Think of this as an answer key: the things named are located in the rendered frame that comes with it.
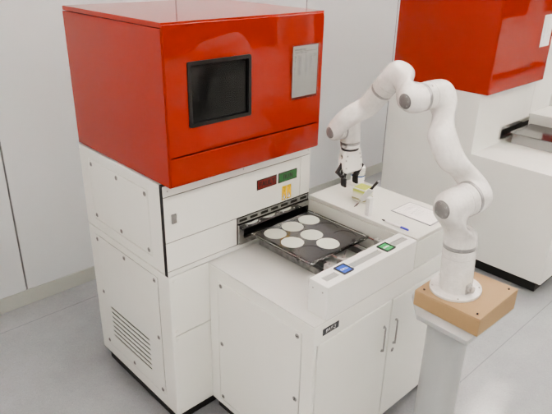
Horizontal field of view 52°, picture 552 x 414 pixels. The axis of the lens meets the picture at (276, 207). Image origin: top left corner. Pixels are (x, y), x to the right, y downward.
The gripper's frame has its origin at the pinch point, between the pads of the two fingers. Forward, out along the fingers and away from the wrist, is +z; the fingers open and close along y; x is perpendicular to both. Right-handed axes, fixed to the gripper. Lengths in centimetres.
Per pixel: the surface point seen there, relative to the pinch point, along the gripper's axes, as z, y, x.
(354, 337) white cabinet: 46, -30, -39
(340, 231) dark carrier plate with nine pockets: 22.5, -5.6, -1.0
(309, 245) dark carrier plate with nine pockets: 21.4, -25.6, -4.3
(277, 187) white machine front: 5.3, -21.9, 24.4
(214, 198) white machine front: -1, -57, 19
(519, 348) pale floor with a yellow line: 119, 101, -33
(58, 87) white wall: -25, -77, 165
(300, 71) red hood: -46, -12, 19
